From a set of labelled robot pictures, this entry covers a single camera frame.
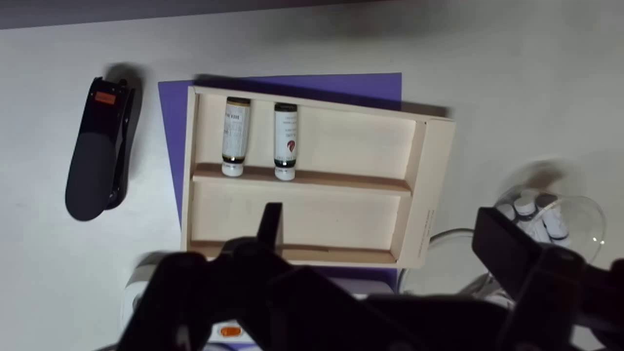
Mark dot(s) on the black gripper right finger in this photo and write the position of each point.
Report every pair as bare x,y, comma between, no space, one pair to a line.
519,260

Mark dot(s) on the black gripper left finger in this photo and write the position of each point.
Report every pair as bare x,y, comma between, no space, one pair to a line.
270,226

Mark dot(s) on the wooden compartment tray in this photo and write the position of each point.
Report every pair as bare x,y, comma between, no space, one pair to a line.
312,182

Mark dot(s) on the clear plastic container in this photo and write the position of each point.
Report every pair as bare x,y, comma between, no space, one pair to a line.
572,215

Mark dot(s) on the white bottle black cap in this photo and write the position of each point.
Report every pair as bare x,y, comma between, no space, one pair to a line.
285,139
234,135

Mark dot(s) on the small white vial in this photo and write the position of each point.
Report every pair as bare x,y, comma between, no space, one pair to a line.
554,217
525,207

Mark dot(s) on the white power strip orange switches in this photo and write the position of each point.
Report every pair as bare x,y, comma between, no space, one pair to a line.
229,334

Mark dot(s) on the purple paper sheet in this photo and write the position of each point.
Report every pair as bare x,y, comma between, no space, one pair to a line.
174,129

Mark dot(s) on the black stapler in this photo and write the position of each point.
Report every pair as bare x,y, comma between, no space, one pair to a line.
98,156

